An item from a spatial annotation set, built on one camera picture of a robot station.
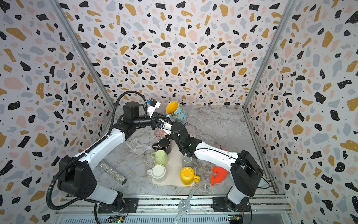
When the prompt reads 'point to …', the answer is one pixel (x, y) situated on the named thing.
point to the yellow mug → (188, 177)
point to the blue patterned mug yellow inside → (175, 112)
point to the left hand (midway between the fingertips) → (168, 117)
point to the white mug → (157, 171)
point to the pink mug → (160, 133)
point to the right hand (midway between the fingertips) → (168, 118)
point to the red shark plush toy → (221, 175)
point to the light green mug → (160, 157)
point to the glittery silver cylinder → (113, 174)
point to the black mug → (163, 143)
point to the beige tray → (173, 168)
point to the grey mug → (187, 161)
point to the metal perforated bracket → (184, 207)
